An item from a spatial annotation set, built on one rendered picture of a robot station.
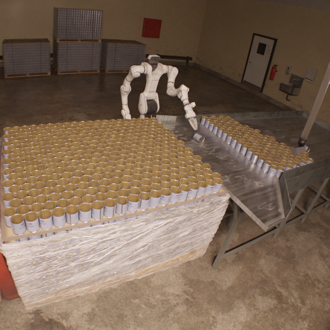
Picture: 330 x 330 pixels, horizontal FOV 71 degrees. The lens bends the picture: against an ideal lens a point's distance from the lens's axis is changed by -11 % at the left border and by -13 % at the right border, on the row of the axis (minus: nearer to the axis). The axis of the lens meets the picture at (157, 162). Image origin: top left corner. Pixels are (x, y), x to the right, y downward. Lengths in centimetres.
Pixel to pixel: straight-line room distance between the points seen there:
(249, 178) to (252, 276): 117
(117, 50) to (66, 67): 176
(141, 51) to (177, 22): 307
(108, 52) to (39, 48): 224
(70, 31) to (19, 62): 181
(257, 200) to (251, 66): 851
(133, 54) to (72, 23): 237
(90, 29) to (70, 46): 84
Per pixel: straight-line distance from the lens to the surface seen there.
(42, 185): 154
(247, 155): 238
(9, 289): 235
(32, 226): 133
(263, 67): 978
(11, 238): 136
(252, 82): 1005
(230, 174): 207
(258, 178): 215
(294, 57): 913
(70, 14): 851
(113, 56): 903
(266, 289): 284
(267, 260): 309
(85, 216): 135
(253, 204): 185
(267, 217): 180
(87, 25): 864
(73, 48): 864
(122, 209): 140
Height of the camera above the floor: 213
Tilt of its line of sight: 32 degrees down
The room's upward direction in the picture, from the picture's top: 10 degrees clockwise
